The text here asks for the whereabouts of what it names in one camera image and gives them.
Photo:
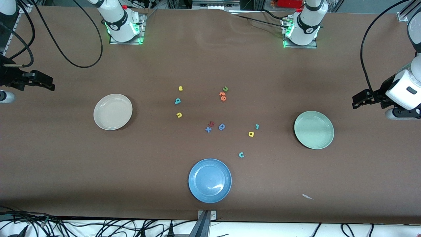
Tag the beige brown plate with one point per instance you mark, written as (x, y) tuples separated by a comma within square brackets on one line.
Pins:
[(111, 118)]

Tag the red box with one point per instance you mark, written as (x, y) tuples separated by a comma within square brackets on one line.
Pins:
[(289, 3)]

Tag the green plate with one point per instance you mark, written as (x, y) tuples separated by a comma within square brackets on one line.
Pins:
[(314, 138)]

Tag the blue plate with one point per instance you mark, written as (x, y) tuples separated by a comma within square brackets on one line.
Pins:
[(210, 181)]

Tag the black power plug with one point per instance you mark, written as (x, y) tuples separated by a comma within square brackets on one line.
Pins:
[(143, 233), (170, 231)]

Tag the grey metal equipment box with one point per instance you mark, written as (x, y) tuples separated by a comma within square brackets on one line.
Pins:
[(213, 5)]

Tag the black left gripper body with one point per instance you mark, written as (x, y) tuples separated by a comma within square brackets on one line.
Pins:
[(381, 93)]

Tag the orange letters pair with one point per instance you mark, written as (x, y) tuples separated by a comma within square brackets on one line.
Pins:
[(222, 96)]

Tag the blue letter a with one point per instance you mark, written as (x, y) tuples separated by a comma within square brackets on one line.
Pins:
[(222, 127)]

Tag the aluminium frame profile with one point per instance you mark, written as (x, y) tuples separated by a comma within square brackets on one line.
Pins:
[(26, 9), (402, 15)]

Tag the teal letter g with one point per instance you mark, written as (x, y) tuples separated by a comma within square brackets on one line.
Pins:
[(177, 101)]

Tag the silver pole bracket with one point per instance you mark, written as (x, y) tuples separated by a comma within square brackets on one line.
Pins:
[(213, 215)]

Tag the dark aluminium pole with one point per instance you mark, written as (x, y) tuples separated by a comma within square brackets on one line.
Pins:
[(201, 228)]

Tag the brown table cover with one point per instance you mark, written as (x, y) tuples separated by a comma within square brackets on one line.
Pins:
[(65, 164)]

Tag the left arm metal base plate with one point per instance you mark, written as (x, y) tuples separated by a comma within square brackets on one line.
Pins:
[(289, 46)]

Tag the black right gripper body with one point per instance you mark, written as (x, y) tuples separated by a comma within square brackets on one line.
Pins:
[(9, 75)]

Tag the white paper scrap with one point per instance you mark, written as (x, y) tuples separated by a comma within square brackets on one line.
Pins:
[(307, 196)]

